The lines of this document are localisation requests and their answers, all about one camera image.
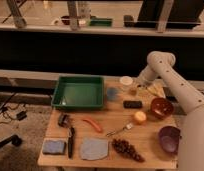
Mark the bunch of dark grapes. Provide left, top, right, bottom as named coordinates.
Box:
left=111, top=139, right=145, bottom=162

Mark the black power adapter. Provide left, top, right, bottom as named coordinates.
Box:
left=16, top=111, right=27, bottom=121

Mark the yellow apple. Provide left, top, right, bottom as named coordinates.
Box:
left=133, top=111, right=147, bottom=125

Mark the white translucent cup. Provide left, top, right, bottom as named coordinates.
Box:
left=119, top=76, right=133, bottom=92

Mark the wooden table board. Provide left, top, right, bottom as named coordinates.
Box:
left=37, top=77, right=183, bottom=170

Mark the dark red background bowl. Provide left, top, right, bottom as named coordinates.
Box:
left=61, top=16, right=70, bottom=25

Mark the red wooden bowl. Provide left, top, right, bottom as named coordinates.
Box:
left=150, top=97, right=174, bottom=119

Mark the black handled knife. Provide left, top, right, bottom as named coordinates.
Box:
left=68, top=127, right=75, bottom=159

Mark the orange carrot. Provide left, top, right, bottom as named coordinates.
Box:
left=82, top=118, right=103, bottom=133

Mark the small metal cup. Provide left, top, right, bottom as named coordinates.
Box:
left=128, top=86, right=137, bottom=96

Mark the blue plastic cup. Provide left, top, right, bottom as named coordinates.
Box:
left=106, top=87, right=118, bottom=101

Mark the green plastic tray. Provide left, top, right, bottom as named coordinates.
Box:
left=51, top=76, right=104, bottom=110

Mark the metal fork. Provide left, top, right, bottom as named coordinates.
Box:
left=106, top=123, right=134, bottom=137

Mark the black rectangular block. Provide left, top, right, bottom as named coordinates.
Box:
left=123, top=101, right=143, bottom=108

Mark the green box on shelf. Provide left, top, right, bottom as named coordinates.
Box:
left=90, top=18, right=112, bottom=27

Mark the grey blue round plate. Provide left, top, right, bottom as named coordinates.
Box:
left=80, top=138, right=109, bottom=161

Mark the purple bowl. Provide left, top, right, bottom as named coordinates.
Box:
left=158, top=126, right=180, bottom=154

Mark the black peeler tool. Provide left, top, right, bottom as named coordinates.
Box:
left=58, top=114, right=71, bottom=128

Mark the blue sponge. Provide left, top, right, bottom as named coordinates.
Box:
left=42, top=140, right=66, bottom=155

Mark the black chair base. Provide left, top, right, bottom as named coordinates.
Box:
left=0, top=134, right=22, bottom=148

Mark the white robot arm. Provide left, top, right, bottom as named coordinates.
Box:
left=137, top=51, right=204, bottom=171

